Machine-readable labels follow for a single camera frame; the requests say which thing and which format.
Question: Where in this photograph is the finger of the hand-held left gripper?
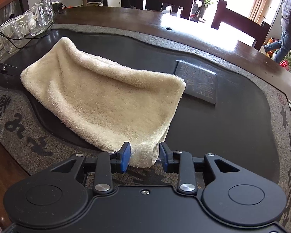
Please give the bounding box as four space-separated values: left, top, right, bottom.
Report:
0 58 18 76

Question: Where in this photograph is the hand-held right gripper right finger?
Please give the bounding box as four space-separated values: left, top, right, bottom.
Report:
159 141 241 195

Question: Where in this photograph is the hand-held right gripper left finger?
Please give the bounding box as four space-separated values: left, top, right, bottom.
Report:
50 141 132 195

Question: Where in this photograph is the cream terry towel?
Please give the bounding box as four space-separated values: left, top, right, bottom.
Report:
20 37 187 169

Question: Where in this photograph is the dark stone tea tray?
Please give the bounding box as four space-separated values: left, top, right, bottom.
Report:
0 24 291 233

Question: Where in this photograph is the engraved stone plaque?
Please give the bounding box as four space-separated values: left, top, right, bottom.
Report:
174 60 219 105

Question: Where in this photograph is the black power strip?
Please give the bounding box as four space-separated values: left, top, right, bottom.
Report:
52 1 70 14

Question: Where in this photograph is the silver refrigerator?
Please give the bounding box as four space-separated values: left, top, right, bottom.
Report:
264 0 291 44

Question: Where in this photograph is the black cable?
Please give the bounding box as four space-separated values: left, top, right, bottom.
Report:
0 29 24 50

